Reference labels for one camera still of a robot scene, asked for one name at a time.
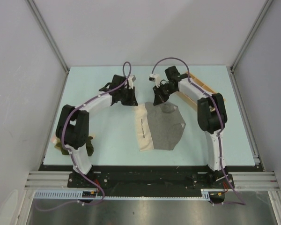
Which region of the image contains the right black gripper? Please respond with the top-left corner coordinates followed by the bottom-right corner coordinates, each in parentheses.
top-left (153, 83), bottom-right (177, 106)

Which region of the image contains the grey beige underwear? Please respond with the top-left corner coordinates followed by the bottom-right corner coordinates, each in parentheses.
top-left (134, 102), bottom-right (186, 151)

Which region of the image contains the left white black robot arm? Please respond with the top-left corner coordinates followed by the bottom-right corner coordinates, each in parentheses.
top-left (55, 75), bottom-right (138, 188)

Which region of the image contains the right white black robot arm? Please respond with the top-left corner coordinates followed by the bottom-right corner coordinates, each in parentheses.
top-left (149, 66), bottom-right (228, 171)

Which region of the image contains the olive green underwear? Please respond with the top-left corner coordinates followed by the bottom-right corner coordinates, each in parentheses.
top-left (54, 136), bottom-right (94, 157)

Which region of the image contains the wooden compartment box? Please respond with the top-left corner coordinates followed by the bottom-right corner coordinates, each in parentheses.
top-left (173, 72), bottom-right (226, 115)

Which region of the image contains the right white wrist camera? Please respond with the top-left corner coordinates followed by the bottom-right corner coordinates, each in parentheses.
top-left (149, 74), bottom-right (162, 88)

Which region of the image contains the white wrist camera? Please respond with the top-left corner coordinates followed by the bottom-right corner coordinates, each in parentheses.
top-left (149, 74), bottom-right (162, 88)
top-left (127, 75), bottom-right (136, 89)

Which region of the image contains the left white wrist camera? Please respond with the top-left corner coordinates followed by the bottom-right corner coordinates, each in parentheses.
top-left (127, 75), bottom-right (136, 89)

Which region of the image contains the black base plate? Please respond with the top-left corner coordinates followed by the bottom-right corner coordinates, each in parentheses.
top-left (39, 165), bottom-right (263, 205)

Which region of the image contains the slotted cable duct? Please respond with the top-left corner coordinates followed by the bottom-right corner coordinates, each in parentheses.
top-left (34, 189), bottom-right (219, 201)

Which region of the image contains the left aluminium frame post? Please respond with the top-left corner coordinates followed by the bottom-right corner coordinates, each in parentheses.
top-left (25, 0), bottom-right (69, 73)

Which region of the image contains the aluminium frame post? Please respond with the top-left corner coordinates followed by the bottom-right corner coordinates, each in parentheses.
top-left (230, 0), bottom-right (274, 72)
top-left (25, 0), bottom-right (69, 73)

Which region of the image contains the aluminium front rail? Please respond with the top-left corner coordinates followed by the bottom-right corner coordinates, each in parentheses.
top-left (24, 171), bottom-right (280, 191)

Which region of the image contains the right aluminium frame post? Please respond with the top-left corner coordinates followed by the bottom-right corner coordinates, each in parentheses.
top-left (230, 0), bottom-right (274, 72)

